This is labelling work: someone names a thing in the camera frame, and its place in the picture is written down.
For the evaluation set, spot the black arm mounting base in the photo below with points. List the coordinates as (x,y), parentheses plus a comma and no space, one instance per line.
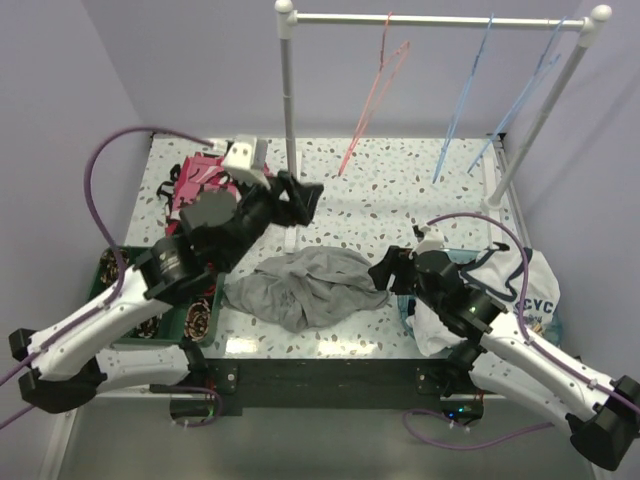
(368,384)

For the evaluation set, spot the pink wire hanger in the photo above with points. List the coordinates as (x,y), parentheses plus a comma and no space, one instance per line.
(388,68)

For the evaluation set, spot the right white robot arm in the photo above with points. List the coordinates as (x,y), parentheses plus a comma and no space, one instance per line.
(600,414)

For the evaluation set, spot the white clothes rack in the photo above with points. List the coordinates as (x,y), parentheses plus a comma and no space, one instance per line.
(329,62)

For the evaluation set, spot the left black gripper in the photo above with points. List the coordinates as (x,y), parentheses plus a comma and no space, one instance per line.
(289,212)

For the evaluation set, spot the pink camouflage garment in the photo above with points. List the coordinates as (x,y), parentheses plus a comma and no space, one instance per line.
(198,173)

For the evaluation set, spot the white navy trimmed shirt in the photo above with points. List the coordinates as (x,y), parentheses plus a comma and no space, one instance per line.
(535,285)

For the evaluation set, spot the green divided organizer tray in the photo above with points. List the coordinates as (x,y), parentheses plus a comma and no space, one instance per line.
(171,330)

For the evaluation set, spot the black white rolled tie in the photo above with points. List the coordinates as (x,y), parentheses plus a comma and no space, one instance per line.
(148,329)

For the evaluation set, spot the grey tank top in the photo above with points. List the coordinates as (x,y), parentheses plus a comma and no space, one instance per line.
(314,288)

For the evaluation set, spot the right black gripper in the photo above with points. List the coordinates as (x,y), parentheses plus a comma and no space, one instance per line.
(395,262)

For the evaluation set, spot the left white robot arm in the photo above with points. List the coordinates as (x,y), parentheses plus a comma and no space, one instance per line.
(71,362)

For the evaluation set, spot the gold black rolled tie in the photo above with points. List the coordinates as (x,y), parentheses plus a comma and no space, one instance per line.
(109,270)

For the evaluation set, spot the blue wire hanger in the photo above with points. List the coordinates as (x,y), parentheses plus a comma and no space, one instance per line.
(545,64)
(458,110)

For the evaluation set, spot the right blue wire hanger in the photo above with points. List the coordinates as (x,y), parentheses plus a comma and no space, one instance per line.
(545,64)

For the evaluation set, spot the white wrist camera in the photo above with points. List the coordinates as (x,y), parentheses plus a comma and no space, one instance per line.
(245,160)
(429,238)

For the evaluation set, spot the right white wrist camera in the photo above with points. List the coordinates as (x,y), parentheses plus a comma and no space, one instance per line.
(429,238)

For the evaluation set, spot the brown patterned rolled tie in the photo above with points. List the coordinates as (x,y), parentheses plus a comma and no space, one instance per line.
(196,323)

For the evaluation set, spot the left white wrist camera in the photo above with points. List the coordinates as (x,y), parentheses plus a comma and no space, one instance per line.
(245,160)

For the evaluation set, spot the left blue wire hanger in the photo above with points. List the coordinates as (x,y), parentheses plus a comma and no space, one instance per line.
(458,110)

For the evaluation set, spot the clear blue plastic basket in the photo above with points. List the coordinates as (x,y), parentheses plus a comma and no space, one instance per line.
(403,310)

